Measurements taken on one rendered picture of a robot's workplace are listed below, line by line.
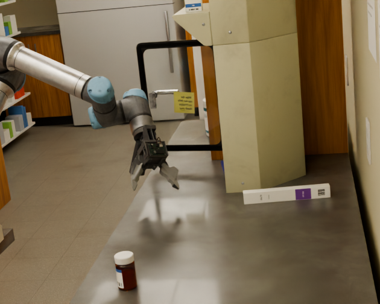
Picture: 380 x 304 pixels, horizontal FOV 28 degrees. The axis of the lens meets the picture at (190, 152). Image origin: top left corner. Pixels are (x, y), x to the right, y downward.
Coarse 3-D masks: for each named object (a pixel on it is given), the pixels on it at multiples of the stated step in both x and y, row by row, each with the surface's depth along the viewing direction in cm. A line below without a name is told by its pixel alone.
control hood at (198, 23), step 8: (184, 8) 243; (208, 8) 235; (176, 16) 226; (184, 16) 226; (192, 16) 225; (200, 16) 225; (208, 16) 225; (184, 24) 226; (192, 24) 226; (200, 24) 226; (208, 24) 225; (192, 32) 227; (200, 32) 226; (208, 32) 226; (200, 40) 227; (208, 40) 227
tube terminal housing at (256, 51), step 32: (224, 0) 223; (256, 0) 224; (288, 0) 232; (224, 32) 225; (256, 32) 226; (288, 32) 234; (224, 64) 228; (256, 64) 228; (288, 64) 236; (224, 96) 231; (256, 96) 231; (288, 96) 239; (224, 128) 234; (256, 128) 233; (288, 128) 241; (224, 160) 237; (256, 160) 235; (288, 160) 243
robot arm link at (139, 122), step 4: (140, 116) 237; (144, 116) 237; (148, 116) 238; (132, 120) 238; (136, 120) 237; (140, 120) 236; (144, 120) 236; (148, 120) 237; (152, 120) 239; (132, 124) 237; (136, 124) 236; (140, 124) 236; (144, 124) 236; (148, 124) 236; (152, 124) 237; (132, 128) 237; (136, 128) 236; (132, 132) 237
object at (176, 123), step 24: (168, 48) 264; (192, 48) 261; (168, 72) 266; (192, 72) 264; (168, 96) 269; (192, 96) 266; (216, 96) 264; (168, 120) 272; (192, 120) 269; (216, 120) 266; (168, 144) 274; (192, 144) 272
